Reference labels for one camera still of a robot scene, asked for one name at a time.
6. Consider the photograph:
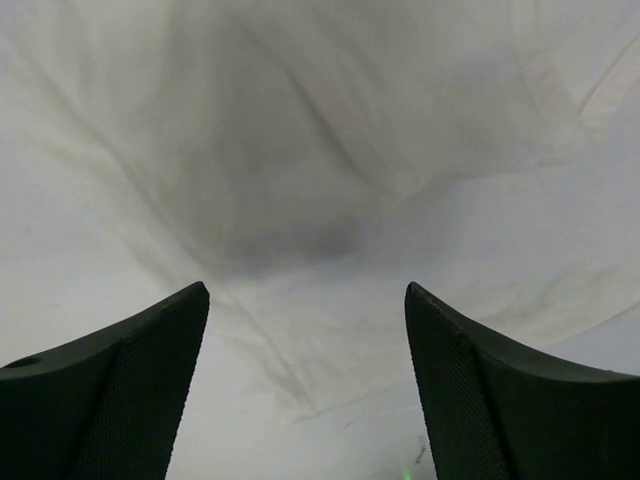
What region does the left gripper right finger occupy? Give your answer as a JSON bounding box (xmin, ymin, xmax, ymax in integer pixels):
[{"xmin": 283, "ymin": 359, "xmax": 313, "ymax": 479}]
[{"xmin": 404, "ymin": 282, "xmax": 639, "ymax": 480}]

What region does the white tank top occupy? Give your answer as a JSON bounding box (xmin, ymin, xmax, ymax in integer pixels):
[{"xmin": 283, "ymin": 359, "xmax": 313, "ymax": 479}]
[{"xmin": 0, "ymin": 0, "xmax": 640, "ymax": 424}]

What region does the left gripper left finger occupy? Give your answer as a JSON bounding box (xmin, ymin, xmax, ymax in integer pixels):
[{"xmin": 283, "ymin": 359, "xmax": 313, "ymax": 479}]
[{"xmin": 1, "ymin": 282, "xmax": 209, "ymax": 480}]

